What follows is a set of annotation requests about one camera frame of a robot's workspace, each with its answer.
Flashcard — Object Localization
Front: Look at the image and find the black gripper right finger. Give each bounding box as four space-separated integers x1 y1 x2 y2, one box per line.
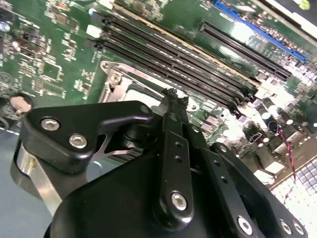
177 95 310 238

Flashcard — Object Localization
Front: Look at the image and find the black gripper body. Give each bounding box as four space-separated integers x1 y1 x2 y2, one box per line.
48 118 234 238

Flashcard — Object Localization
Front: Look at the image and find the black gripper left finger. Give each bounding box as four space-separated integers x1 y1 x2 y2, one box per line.
9 89 196 226

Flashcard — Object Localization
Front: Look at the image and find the metal socket cover frame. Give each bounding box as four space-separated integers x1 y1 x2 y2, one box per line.
105 70 174 105

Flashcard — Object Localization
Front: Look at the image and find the small silver CPU plate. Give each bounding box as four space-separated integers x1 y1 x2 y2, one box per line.
126 88 165 107

